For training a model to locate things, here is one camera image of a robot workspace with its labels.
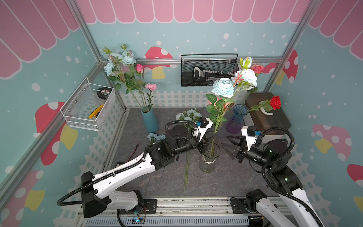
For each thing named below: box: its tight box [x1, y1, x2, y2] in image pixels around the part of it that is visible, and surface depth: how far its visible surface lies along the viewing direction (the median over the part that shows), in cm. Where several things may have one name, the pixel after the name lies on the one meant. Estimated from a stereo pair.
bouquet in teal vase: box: [102, 43, 157, 113], surface depth 83 cm
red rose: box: [248, 95, 282, 112], surface depth 79 cm
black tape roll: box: [96, 87, 113, 100], surface depth 82 cm
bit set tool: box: [192, 66, 235, 81], surface depth 91 cm
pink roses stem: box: [205, 93, 235, 119], surface depth 50 cm
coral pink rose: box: [250, 64, 265, 75], surface depth 85 cm
